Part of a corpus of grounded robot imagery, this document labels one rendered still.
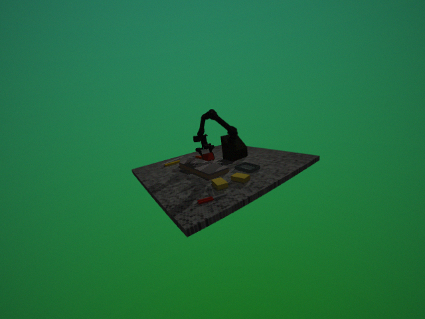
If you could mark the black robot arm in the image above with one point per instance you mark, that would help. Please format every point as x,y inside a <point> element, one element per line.
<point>211,114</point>

